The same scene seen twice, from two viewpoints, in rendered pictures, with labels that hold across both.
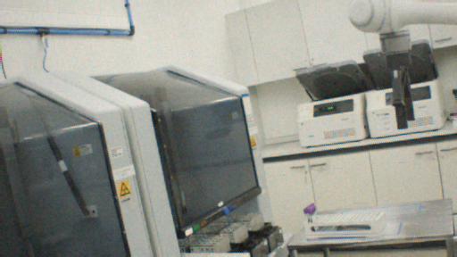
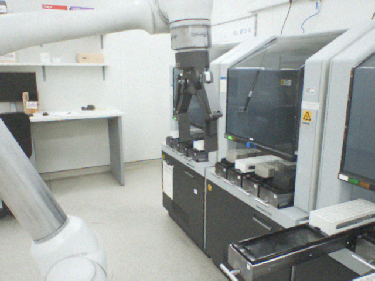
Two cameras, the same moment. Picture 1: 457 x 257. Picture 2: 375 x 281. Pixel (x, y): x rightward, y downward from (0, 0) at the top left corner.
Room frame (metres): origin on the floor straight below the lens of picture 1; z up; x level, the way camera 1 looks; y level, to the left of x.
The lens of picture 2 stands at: (1.74, -1.12, 1.40)
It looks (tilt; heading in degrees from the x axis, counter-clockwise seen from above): 13 degrees down; 124
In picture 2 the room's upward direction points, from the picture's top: straight up
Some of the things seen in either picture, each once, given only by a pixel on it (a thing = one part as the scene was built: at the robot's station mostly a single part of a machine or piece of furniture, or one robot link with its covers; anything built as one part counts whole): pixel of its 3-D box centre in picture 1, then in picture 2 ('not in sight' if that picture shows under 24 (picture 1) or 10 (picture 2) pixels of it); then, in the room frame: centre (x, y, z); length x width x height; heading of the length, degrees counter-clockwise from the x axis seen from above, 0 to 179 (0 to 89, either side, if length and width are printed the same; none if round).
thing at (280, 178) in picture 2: not in sight; (282, 179); (1.30, 0.40, 0.85); 0.12 x 0.02 x 0.06; 149
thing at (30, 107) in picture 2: not in sight; (31, 102); (-1.82, 0.93, 1.02); 0.22 x 0.17 x 0.24; 149
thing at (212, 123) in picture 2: not in sight; (214, 123); (1.43, -0.57, 1.29); 0.03 x 0.01 x 0.05; 148
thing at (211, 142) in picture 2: (408, 109); (210, 135); (1.42, -0.56, 1.26); 0.03 x 0.01 x 0.07; 59
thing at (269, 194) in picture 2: not in sight; (314, 185); (1.42, 0.60, 0.78); 0.73 x 0.14 x 0.09; 59
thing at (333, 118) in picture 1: (336, 102); not in sight; (3.99, -0.94, 1.22); 0.62 x 0.56 x 0.64; 147
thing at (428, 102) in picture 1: (404, 87); not in sight; (3.70, -1.44, 1.24); 0.62 x 0.56 x 0.69; 150
